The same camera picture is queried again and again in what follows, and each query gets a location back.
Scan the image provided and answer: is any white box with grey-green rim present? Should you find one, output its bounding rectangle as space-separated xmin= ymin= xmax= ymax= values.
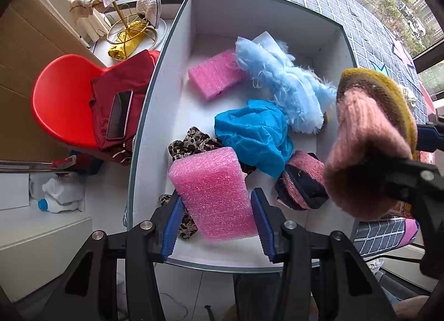
xmin=127 ymin=0 xmax=358 ymax=271

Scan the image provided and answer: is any red plastic chair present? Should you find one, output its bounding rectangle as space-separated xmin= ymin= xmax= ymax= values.
xmin=31 ymin=50 xmax=162 ymax=150

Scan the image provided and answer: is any pink foam block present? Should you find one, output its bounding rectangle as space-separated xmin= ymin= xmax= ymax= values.
xmin=168 ymin=147 xmax=259 ymax=242
xmin=188 ymin=49 xmax=248 ymax=101

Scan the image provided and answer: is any leopard print cloth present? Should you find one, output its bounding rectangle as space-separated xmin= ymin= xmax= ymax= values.
xmin=159 ymin=126 xmax=257 ymax=240

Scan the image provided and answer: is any white bottle with blue cap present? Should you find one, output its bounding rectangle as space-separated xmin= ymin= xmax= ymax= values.
xmin=29 ymin=174 xmax=85 ymax=213

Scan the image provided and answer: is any metal bar with red clamp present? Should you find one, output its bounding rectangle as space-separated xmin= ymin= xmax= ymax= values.
xmin=0 ymin=155 xmax=77 ymax=178

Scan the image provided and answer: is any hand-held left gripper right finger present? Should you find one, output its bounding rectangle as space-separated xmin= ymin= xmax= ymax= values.
xmin=250 ymin=187 xmax=396 ymax=321

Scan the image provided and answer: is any person's leg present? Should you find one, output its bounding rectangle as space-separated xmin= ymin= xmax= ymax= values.
xmin=395 ymin=295 xmax=434 ymax=321

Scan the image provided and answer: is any grey checked printed blanket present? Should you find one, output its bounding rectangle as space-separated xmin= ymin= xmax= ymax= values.
xmin=211 ymin=0 xmax=438 ymax=257

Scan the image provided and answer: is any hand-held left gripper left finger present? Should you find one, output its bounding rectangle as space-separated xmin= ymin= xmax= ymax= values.
xmin=57 ymin=194 xmax=186 ymax=321

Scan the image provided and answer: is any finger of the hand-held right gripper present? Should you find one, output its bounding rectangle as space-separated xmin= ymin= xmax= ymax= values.
xmin=414 ymin=122 xmax=444 ymax=152
xmin=362 ymin=153 xmax=444 ymax=280

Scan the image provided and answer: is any pink and black knit cloth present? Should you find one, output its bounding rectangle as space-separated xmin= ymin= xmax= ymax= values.
xmin=275 ymin=150 xmax=330 ymax=211

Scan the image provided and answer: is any dark red garment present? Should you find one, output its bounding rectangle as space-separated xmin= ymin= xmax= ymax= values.
xmin=88 ymin=50 xmax=157 ymax=166

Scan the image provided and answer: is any blue crinkled cloth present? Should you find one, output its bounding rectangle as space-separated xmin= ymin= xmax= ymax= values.
xmin=214 ymin=100 xmax=295 ymax=179

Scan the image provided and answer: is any pink brown yellow knit hat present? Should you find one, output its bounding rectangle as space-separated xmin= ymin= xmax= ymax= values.
xmin=322 ymin=67 xmax=418 ymax=222

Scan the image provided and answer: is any black smartphone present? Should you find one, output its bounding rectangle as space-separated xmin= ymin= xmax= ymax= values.
xmin=106 ymin=90 xmax=134 ymax=141

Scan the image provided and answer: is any light blue fluffy cloth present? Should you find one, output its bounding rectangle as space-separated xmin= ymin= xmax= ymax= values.
xmin=235 ymin=31 xmax=337 ymax=134

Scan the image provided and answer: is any beige patterned cloth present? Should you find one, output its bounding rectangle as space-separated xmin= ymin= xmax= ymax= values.
xmin=68 ymin=0 xmax=105 ymax=18

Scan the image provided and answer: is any gold wire rack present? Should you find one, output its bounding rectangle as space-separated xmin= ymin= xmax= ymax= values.
xmin=88 ymin=0 xmax=158 ymax=44

